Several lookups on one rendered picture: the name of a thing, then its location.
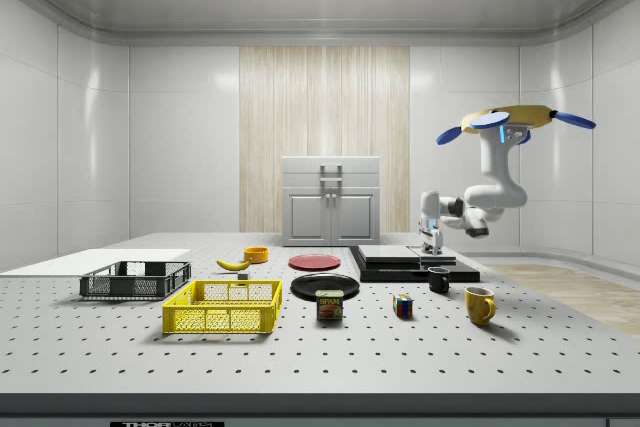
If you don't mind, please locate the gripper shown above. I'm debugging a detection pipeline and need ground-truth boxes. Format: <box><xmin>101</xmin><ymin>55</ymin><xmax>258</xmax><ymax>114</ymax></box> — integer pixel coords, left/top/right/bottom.
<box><xmin>417</xmin><ymin>228</ymin><xmax>445</xmax><ymax>256</ymax></box>

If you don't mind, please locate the black mug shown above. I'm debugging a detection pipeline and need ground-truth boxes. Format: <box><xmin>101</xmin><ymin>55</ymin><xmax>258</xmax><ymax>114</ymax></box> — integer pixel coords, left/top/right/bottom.
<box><xmin>427</xmin><ymin>266</ymin><xmax>452</xmax><ymax>295</ymax></box>

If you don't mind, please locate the black stove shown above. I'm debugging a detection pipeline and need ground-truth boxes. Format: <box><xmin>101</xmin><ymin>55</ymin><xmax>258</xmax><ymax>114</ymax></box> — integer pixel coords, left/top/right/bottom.
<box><xmin>348</xmin><ymin>244</ymin><xmax>482</xmax><ymax>284</ymax></box>

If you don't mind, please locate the puzzle cube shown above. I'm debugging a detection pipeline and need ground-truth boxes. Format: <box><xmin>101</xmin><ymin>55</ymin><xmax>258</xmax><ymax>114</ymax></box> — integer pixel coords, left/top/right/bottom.
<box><xmin>392</xmin><ymin>293</ymin><xmax>415</xmax><ymax>319</ymax></box>

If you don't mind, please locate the yellow mug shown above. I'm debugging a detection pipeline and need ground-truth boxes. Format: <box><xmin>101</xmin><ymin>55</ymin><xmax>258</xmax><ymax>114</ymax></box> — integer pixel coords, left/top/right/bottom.
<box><xmin>463</xmin><ymin>286</ymin><xmax>498</xmax><ymax>326</ymax></box>

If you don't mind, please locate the white cabinet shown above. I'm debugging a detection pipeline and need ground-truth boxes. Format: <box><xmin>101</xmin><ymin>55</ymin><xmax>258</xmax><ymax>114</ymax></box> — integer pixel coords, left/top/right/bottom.
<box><xmin>281</xmin><ymin>155</ymin><xmax>381</xmax><ymax>248</ymax></box>

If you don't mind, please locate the red plate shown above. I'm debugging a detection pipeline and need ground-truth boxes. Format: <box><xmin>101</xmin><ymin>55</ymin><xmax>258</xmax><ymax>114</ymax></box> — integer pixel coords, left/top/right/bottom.
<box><xmin>288</xmin><ymin>253</ymin><xmax>342</xmax><ymax>272</ymax></box>

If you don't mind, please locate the flat-sided can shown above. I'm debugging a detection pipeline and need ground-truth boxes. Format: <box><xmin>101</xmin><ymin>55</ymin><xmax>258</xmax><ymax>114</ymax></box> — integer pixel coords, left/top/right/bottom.
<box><xmin>315</xmin><ymin>289</ymin><xmax>345</xmax><ymax>322</ymax></box>

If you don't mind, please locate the black plate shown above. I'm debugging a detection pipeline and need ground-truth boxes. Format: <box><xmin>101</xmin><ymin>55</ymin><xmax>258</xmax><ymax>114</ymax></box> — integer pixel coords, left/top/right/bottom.
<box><xmin>290</xmin><ymin>273</ymin><xmax>361</xmax><ymax>301</ymax></box>

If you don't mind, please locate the drone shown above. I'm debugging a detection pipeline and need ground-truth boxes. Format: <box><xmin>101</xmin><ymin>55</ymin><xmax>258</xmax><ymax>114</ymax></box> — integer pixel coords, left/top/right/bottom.
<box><xmin>435</xmin><ymin>103</ymin><xmax>597</xmax><ymax>147</ymax></box>

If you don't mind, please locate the banana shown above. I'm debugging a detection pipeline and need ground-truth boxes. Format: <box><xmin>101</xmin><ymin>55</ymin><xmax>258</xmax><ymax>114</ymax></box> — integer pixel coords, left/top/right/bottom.
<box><xmin>215</xmin><ymin>257</ymin><xmax>253</xmax><ymax>273</ymax></box>

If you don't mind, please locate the yellow basket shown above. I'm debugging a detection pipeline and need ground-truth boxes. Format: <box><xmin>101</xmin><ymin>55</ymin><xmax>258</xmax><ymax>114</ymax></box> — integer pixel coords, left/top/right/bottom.
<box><xmin>161</xmin><ymin>279</ymin><xmax>284</xmax><ymax>335</ymax></box>

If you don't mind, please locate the dark grey basket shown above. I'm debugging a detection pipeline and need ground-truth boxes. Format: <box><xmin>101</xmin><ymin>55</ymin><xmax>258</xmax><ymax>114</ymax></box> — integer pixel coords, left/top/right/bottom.
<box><xmin>79</xmin><ymin>260</ymin><xmax>193</xmax><ymax>300</ymax></box>

